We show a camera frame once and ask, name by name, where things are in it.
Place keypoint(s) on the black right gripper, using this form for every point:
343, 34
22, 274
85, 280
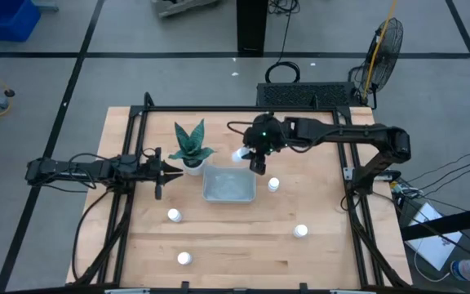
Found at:
265, 132

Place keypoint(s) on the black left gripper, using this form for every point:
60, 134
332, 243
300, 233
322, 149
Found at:
149, 169

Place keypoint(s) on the white pill bottle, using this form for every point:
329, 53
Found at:
273, 184
184, 258
241, 155
300, 231
174, 215

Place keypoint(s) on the grey plastic basket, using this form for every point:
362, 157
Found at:
229, 183

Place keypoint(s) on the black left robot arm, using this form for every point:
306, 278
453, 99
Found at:
55, 168

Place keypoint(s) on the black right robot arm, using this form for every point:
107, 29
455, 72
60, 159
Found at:
361, 132

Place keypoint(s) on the white plant pot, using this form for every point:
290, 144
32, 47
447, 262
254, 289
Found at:
194, 170

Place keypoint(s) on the green snake plant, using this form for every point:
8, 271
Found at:
190, 147

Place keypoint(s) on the black perforated computer case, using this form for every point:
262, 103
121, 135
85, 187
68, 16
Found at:
300, 94

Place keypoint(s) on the power strip with plugs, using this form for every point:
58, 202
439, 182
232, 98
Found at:
402, 190

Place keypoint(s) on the black floor fan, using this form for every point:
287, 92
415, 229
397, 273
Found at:
382, 61

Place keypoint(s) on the grey metal stand foot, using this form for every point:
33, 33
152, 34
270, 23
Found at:
182, 7

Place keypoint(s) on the black round floor puck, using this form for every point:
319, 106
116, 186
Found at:
10, 93

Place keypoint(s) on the white paper sheet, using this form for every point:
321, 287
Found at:
433, 241

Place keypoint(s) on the black metal bar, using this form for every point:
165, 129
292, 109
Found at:
455, 222

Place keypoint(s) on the blue plastic bin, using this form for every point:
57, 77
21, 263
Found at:
2, 18

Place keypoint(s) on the black aluminium table frame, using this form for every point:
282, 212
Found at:
239, 108

